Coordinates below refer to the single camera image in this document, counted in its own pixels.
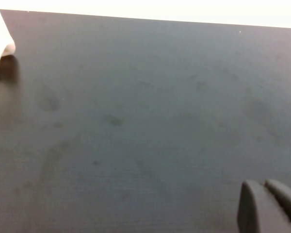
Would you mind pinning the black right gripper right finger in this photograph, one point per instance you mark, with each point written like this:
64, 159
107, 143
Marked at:
287, 197

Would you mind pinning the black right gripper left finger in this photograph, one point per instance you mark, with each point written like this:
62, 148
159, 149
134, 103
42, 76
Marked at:
257, 211

